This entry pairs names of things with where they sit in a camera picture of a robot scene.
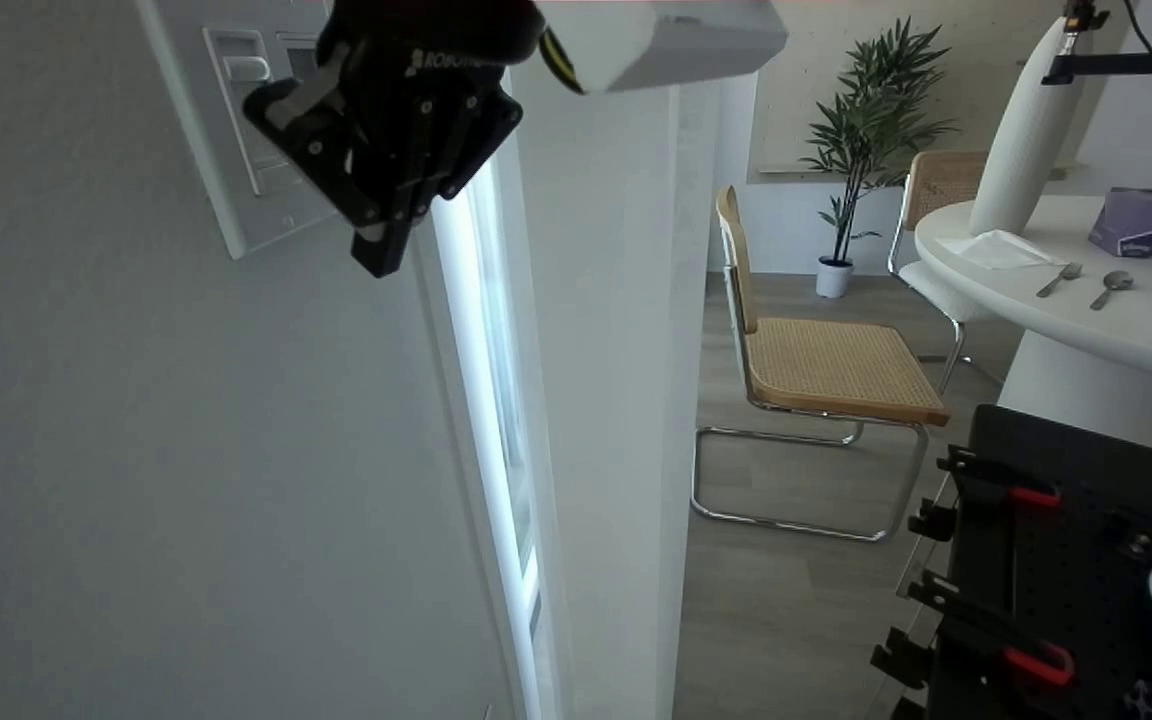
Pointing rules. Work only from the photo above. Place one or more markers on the silver fork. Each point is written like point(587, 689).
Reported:
point(1060, 280)

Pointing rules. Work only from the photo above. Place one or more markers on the white round table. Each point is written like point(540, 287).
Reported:
point(1066, 320)

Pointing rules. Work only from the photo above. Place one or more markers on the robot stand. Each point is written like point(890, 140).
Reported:
point(1056, 620)

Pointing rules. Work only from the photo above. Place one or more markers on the white wall switch plate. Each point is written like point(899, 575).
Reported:
point(236, 130)

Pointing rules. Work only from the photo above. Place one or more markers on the white napkin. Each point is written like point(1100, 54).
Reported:
point(996, 248)

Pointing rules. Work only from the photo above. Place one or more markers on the purple tissue box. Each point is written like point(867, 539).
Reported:
point(1141, 225)

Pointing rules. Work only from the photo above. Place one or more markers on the silver spoon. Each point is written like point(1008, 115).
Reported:
point(1114, 283)

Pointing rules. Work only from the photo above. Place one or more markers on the potted plant in white pot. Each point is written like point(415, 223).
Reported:
point(871, 120)

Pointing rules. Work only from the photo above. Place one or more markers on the narrow window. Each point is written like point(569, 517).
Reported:
point(496, 400)

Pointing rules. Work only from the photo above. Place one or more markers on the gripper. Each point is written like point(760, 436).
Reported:
point(436, 40)

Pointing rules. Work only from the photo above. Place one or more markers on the camera on mount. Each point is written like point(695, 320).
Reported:
point(1126, 66)

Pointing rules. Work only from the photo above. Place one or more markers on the wicker seat cantilever chair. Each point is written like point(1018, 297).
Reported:
point(941, 185)
point(826, 365)

